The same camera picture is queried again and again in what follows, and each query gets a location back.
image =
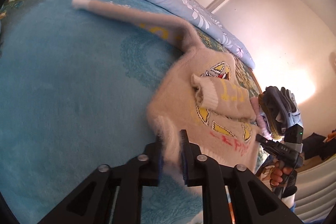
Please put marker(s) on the grey blue folded clothes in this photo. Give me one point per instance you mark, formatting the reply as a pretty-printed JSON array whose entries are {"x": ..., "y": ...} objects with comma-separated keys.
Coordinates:
[{"x": 280, "y": 109}]

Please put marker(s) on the teal floral bed blanket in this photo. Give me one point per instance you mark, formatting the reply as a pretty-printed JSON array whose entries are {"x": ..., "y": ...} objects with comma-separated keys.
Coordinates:
[{"x": 75, "y": 87}]

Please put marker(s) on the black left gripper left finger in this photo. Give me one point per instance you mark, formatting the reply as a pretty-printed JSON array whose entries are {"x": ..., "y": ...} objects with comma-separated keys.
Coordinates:
[{"x": 111, "y": 195}]

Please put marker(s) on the fuzzy beige cartoon sweater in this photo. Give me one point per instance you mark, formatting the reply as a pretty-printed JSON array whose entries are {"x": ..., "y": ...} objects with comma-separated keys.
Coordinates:
[{"x": 199, "y": 94}]

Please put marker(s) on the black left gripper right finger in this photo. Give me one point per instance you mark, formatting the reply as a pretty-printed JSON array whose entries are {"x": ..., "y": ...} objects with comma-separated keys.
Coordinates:
[{"x": 231, "y": 194}]

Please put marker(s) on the person's right hand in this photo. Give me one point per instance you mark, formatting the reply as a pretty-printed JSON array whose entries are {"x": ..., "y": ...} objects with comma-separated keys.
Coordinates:
[{"x": 277, "y": 176}]

